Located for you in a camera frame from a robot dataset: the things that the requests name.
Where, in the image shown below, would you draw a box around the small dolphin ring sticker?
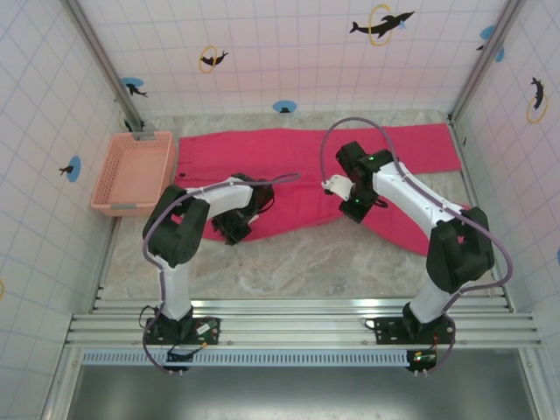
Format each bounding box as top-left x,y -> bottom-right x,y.
199,45 -> 229,74

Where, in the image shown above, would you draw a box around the black left cable connector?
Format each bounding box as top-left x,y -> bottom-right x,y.
164,348 -> 194,373

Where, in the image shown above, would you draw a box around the aluminium corner post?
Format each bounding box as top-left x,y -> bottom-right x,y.
64,0 -> 157,141
448,0 -> 529,123

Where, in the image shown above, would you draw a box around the aluminium table side rail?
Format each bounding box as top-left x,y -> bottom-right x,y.
448,115 -> 514,312
89,217 -> 123,314

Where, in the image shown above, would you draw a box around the large dolphin ring sticker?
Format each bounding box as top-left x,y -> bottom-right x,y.
348,3 -> 416,47

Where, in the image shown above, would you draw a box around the pink plastic basket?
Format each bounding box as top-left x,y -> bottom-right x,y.
90,130 -> 178,219

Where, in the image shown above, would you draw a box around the blue oval shark sticker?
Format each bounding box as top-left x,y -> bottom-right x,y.
120,77 -> 149,99

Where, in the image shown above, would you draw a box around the pink long pants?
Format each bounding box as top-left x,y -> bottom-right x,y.
175,122 -> 473,257

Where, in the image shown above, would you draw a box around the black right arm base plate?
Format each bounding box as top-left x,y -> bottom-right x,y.
374,315 -> 456,347

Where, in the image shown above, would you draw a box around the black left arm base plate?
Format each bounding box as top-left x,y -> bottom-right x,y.
143,315 -> 222,347

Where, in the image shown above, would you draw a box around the blue patch sticker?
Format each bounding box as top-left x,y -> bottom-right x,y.
476,24 -> 506,63

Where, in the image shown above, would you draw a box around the white slotted cable duct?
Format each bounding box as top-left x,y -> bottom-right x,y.
81,349 -> 410,368

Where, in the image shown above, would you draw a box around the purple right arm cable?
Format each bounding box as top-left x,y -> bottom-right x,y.
320,116 -> 514,376

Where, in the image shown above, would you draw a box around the aluminium mounting rail frame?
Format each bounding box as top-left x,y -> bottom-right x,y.
64,298 -> 543,350

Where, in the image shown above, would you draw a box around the blue oval dolphin sticker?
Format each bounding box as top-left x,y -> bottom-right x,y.
59,156 -> 82,183

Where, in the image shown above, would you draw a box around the upright dolphin ring sticker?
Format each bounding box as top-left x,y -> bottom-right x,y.
526,76 -> 550,124

